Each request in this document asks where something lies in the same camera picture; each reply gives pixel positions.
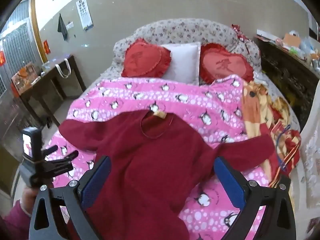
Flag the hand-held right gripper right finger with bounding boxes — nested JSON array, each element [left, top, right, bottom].
[[214, 156, 300, 240]]

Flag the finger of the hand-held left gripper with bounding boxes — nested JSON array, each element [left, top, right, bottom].
[[41, 145, 58, 158], [44, 151, 79, 178]]

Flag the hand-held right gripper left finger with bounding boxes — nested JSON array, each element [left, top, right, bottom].
[[29, 156, 112, 240]]

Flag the dark red sweater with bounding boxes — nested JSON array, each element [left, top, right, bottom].
[[59, 110, 275, 240]]

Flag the person's left forearm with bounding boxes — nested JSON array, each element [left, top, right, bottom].
[[0, 199, 32, 240]]

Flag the person's left hand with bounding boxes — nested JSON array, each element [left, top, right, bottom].
[[21, 187, 38, 216]]

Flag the red striped bag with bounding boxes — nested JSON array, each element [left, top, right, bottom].
[[269, 125, 302, 188]]

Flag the dark wooden desk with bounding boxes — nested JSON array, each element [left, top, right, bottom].
[[19, 55, 87, 128]]

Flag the red gift box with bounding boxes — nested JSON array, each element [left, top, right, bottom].
[[11, 64, 38, 90]]

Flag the white tote bag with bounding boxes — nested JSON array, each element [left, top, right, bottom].
[[55, 58, 71, 78]]

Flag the orange cartoon print blanket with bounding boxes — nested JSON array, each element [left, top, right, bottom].
[[242, 81, 302, 188]]

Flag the white embroidered cloth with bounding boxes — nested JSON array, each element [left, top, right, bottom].
[[299, 80, 320, 208]]

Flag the pink penguin print blanket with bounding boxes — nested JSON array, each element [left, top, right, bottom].
[[46, 76, 273, 240]]

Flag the metal lattice door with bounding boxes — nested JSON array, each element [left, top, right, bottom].
[[0, 0, 48, 140]]

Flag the red heart-shaped pillow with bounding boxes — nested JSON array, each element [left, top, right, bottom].
[[122, 39, 172, 78], [199, 43, 254, 84]]

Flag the dark carved wooden cabinet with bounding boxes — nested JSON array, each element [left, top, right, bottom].
[[254, 36, 320, 133]]

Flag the dark hanging cloth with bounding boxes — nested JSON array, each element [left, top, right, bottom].
[[57, 14, 68, 41]]

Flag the white square pillow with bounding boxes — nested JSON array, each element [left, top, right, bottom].
[[160, 42, 202, 85]]

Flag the red knot decoration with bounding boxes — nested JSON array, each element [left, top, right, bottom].
[[231, 24, 248, 41]]

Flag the orange cardboard box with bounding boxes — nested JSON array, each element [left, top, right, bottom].
[[282, 33, 302, 48]]

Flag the floral fabric headboard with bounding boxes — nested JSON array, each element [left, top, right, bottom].
[[111, 18, 262, 75]]

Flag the white wall calendar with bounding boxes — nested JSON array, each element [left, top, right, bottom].
[[76, 0, 94, 32]]

